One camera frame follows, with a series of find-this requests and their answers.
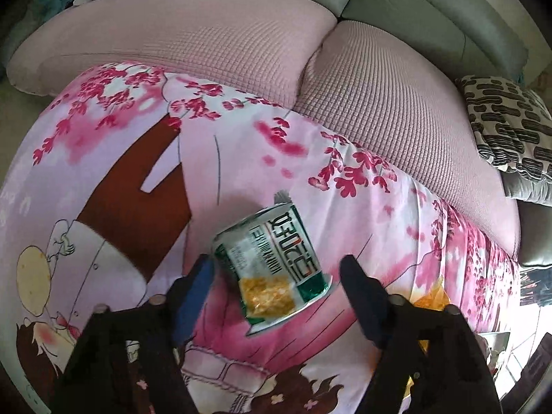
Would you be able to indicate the grey sofa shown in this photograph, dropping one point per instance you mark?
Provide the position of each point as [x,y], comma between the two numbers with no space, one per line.
[431,4]

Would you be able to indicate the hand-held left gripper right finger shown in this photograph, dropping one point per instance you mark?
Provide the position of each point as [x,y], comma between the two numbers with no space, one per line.
[366,306]

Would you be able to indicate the black white patterned pillow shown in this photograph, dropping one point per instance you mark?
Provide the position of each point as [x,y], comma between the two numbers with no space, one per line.
[509,125]

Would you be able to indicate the pink covered seat cushion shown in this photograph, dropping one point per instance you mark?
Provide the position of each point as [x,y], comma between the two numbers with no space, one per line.
[409,116]
[181,30]

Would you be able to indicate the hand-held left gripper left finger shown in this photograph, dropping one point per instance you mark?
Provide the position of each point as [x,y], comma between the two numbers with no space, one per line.
[192,302]

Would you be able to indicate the grey pillow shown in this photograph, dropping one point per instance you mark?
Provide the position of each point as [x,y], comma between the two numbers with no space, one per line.
[530,187]

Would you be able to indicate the printed cartoon blanket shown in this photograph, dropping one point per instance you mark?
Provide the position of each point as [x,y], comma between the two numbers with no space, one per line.
[129,146]

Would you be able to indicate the green white cracker packet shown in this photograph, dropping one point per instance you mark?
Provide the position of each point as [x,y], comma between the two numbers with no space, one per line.
[267,250]

